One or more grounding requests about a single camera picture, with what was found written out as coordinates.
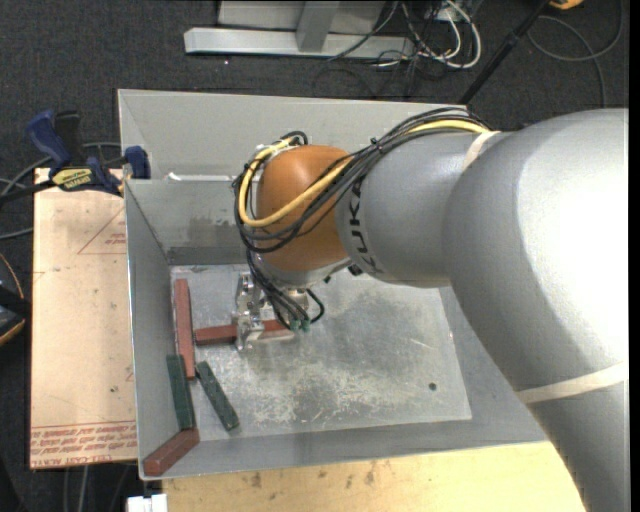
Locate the dark green flat block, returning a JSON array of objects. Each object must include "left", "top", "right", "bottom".
[
  {"left": 165, "top": 353, "right": 197, "bottom": 432},
  {"left": 194, "top": 360, "right": 241, "bottom": 433}
]

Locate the red-brown block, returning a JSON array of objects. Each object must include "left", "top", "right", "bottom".
[
  {"left": 172, "top": 278, "right": 197, "bottom": 381},
  {"left": 142, "top": 428, "right": 202, "bottom": 477},
  {"left": 193, "top": 319, "right": 289, "bottom": 347}
]

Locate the brown cardboard board, red print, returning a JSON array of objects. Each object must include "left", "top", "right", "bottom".
[{"left": 29, "top": 167, "right": 139, "bottom": 471}]

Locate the grey metal bin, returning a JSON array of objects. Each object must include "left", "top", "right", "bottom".
[{"left": 117, "top": 88, "right": 551, "bottom": 482}]

